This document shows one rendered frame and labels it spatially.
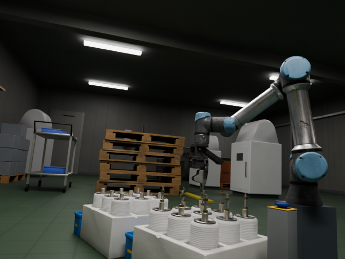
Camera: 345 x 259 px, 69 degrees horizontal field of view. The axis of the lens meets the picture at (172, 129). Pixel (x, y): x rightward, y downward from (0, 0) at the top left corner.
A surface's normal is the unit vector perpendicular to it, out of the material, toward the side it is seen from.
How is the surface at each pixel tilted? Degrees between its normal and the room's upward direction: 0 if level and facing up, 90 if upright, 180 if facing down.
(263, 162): 90
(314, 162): 97
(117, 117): 90
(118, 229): 90
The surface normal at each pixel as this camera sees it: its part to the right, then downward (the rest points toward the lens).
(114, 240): 0.62, -0.07
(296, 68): -0.31, -0.29
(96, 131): 0.28, -0.13
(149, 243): -0.76, -0.14
